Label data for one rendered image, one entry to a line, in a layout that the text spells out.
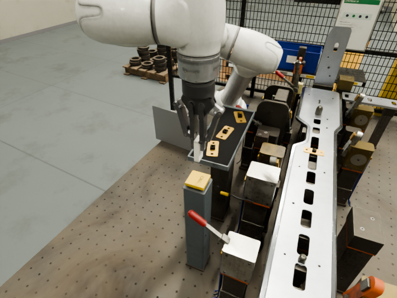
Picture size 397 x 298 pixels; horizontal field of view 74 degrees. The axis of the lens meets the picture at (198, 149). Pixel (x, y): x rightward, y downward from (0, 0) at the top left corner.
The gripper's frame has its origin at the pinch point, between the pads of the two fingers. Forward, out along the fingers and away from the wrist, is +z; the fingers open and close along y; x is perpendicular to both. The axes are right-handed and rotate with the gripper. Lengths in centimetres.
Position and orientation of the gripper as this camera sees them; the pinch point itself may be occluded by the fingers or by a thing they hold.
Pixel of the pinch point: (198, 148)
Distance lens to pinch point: 70.7
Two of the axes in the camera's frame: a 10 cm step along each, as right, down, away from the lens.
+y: 9.2, 2.4, -3.0
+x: 3.8, -5.7, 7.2
